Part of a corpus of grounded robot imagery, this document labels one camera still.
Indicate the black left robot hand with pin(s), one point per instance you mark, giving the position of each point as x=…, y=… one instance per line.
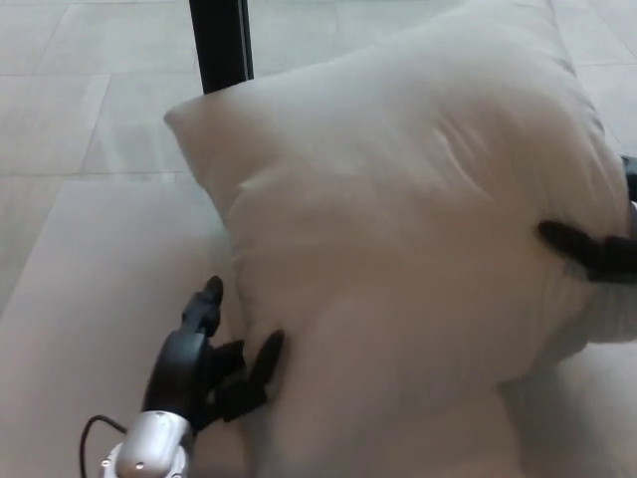
x=176, y=363

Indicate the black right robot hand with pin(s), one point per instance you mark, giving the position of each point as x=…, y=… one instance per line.
x=587, y=251

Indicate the white square pillow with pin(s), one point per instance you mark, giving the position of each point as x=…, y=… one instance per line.
x=398, y=199

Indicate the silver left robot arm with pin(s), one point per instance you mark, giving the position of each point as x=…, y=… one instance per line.
x=149, y=443

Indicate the black metal post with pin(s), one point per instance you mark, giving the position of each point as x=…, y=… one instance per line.
x=221, y=40

